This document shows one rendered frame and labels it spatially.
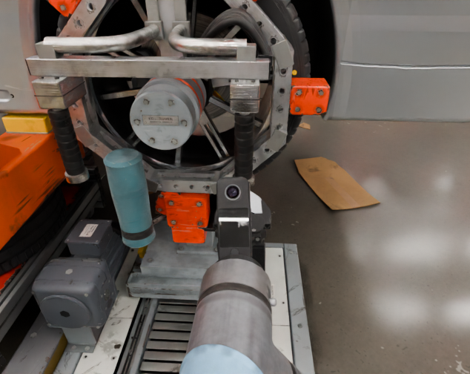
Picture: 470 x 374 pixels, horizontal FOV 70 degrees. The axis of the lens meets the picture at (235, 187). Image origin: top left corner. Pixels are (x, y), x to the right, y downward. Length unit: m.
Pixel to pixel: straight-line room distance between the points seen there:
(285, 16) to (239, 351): 0.72
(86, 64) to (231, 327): 0.50
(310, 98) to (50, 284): 0.82
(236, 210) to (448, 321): 1.23
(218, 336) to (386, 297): 1.24
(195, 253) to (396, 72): 0.87
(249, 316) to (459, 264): 1.54
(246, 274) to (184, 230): 0.64
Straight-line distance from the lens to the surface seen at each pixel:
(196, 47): 0.61
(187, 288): 1.26
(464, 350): 1.52
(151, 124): 0.71
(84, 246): 1.12
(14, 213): 1.06
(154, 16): 0.80
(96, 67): 0.66
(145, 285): 1.29
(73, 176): 0.74
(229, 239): 0.46
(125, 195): 0.85
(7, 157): 1.07
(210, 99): 0.94
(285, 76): 0.81
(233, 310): 0.37
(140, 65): 0.63
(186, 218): 1.00
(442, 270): 1.77
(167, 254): 1.29
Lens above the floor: 1.11
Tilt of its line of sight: 33 degrees down
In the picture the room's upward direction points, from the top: straight up
